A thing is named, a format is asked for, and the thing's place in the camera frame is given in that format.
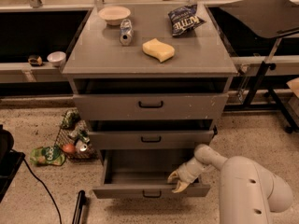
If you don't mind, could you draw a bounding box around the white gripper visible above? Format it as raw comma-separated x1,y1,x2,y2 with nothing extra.
167,158,211,193

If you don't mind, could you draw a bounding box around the grey bottom drawer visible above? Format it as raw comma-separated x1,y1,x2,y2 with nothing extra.
93,148,210,199

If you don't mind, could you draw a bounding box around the grey drawer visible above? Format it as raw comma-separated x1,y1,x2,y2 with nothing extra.
73,78,229,121
93,148,210,199
89,119,214,149

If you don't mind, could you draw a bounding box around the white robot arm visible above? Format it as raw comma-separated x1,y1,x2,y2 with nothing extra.
167,145,293,224

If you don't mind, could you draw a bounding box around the grey middle drawer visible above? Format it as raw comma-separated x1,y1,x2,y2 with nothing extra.
89,119,214,149

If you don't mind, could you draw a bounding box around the grey top drawer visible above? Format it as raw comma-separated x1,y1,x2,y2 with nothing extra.
73,78,229,121

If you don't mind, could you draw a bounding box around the grey drawer cabinet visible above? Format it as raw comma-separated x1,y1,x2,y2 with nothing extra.
62,2,239,175

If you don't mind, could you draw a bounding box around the silver can in basket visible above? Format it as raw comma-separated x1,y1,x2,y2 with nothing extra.
76,140,89,154

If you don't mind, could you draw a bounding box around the green bottle in basket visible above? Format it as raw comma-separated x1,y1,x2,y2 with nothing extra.
68,130,90,144

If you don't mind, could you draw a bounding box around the black pole on floor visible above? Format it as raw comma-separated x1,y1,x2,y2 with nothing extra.
72,190,86,224

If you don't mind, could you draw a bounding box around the red apple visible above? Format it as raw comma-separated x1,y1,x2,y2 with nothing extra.
62,144,76,154

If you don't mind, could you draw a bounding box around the green bag on floor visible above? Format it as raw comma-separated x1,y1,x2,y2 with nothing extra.
60,110,80,129

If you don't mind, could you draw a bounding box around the yellow sponge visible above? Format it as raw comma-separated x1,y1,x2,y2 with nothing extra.
142,38,175,63

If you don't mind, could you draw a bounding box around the green snack pouch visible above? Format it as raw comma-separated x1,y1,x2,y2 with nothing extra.
30,146,65,166

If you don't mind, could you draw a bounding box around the crushed silver can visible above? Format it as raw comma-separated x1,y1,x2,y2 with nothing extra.
120,19,134,46

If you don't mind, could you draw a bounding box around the blue chips bag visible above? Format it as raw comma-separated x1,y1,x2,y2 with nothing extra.
168,5,205,36

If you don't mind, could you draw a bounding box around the black equipment at left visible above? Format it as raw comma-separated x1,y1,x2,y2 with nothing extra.
0,125,25,202

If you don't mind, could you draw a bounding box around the small white cup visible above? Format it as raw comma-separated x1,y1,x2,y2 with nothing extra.
47,51,66,67

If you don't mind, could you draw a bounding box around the beige bowl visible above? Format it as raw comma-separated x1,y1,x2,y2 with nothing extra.
98,6,131,26

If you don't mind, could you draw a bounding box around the tape measure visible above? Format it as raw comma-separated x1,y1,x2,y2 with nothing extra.
28,55,43,66

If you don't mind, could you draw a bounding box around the black stand table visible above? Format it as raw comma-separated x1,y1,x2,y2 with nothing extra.
207,0,299,133

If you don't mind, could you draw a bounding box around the wire basket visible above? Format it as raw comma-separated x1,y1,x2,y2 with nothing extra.
55,120,97,161

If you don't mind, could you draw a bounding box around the black cable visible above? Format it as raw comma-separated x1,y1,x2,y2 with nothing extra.
23,158,64,224

